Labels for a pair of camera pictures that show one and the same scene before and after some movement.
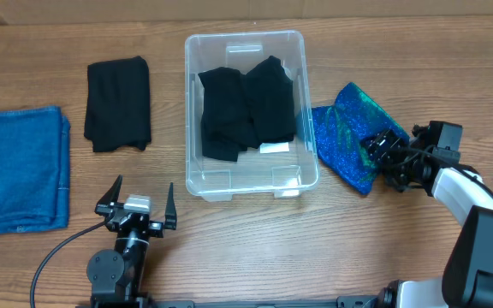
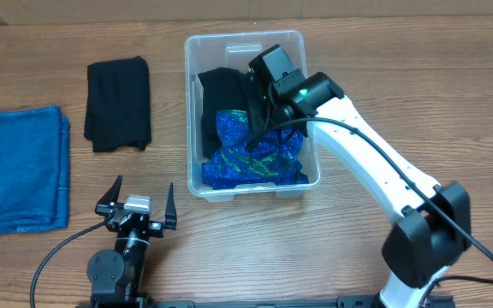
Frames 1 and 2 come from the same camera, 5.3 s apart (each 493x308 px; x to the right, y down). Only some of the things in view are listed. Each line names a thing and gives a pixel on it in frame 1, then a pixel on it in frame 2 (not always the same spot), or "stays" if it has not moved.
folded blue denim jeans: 20,171 stays
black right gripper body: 388,146 to 257,109
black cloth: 228,127 stays
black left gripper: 108,206 stays
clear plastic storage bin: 272,170 stays
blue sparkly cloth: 340,130 to 274,158
